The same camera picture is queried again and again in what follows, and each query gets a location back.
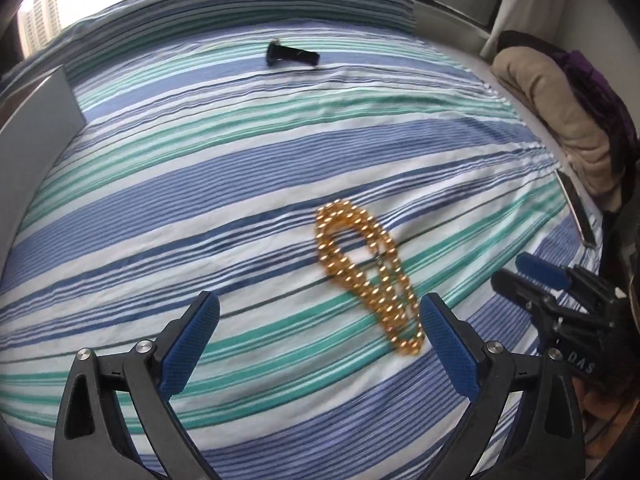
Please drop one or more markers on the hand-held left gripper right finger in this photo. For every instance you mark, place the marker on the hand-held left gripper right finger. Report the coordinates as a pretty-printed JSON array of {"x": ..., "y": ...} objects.
[{"x": 450, "y": 345}]

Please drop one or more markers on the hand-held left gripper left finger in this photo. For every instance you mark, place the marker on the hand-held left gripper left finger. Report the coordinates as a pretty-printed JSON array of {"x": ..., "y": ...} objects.
[{"x": 192, "y": 345}]

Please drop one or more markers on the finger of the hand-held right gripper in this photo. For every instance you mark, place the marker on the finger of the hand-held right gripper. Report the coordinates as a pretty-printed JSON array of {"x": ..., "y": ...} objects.
[
  {"x": 520, "y": 287},
  {"x": 542, "y": 269}
]

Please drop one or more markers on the grey storage box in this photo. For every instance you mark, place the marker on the grey storage box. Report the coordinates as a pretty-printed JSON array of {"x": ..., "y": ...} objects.
[{"x": 35, "y": 120}]

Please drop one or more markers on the silver edged smartphone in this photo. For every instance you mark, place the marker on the silver edged smartphone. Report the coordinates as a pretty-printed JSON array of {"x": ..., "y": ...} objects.
[{"x": 577, "y": 210}]

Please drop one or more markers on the beige folded cloth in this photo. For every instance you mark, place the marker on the beige folded cloth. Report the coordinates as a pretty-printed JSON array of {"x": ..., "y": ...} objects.
[{"x": 550, "y": 105}]

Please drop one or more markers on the dark purple cloth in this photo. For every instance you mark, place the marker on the dark purple cloth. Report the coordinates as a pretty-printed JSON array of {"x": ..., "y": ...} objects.
[{"x": 600, "y": 90}]

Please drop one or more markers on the blue green striped bedsheet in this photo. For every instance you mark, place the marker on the blue green striped bedsheet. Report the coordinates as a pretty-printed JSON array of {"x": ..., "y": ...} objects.
[{"x": 250, "y": 160}]

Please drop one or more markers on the black hair clip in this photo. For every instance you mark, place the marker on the black hair clip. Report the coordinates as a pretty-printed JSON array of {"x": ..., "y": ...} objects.
[{"x": 292, "y": 54}]

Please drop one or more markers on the high-rise building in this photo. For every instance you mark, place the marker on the high-rise building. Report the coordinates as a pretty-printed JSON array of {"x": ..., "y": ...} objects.
[{"x": 40, "y": 22}]

